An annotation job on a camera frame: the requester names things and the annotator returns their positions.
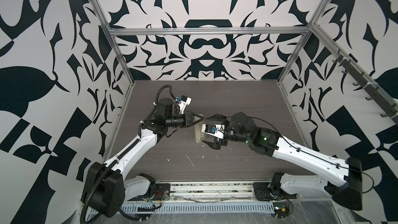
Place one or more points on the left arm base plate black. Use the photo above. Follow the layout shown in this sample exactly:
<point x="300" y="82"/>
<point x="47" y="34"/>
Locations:
<point x="157" y="191"/>

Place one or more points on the white remote control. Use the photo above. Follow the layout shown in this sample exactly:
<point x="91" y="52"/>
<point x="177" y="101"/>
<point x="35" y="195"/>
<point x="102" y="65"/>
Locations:
<point x="199" y="135"/>

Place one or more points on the horizontal aluminium frame bar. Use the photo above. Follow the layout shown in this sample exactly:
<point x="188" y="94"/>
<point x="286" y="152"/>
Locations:
<point x="207" y="31"/>

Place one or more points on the small circuit board right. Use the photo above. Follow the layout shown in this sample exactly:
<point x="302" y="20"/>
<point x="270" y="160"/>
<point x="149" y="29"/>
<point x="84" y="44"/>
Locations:
<point x="282" y="209"/>

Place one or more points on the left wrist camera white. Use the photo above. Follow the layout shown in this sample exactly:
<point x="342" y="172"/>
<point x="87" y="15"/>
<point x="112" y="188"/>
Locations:
<point x="182" y="102"/>

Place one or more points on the grey wall hook rack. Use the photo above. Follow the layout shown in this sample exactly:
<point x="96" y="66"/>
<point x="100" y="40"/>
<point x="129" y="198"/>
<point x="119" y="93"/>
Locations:
<point x="365" y="82"/>

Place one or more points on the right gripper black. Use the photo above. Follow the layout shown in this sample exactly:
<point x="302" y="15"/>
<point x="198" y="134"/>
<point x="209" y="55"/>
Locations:
<point x="215" y="145"/>

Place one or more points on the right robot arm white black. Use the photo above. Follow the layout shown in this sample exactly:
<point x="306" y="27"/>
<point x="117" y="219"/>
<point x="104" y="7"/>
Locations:
<point x="339" y="178"/>

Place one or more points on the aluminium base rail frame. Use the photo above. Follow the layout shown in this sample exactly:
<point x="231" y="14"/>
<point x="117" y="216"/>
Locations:
<point x="211" y="189"/>

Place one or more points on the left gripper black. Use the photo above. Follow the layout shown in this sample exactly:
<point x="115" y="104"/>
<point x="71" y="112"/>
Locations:
<point x="187" y="118"/>

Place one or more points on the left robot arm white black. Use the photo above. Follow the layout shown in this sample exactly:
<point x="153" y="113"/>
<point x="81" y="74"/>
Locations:
<point x="150" y="132"/>

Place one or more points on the white slotted cable duct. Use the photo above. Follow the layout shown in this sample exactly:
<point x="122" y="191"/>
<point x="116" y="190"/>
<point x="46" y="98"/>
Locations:
<point x="200" y="208"/>

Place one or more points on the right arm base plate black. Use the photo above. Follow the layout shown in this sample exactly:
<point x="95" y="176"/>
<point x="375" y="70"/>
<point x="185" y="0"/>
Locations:
<point x="269" y="192"/>

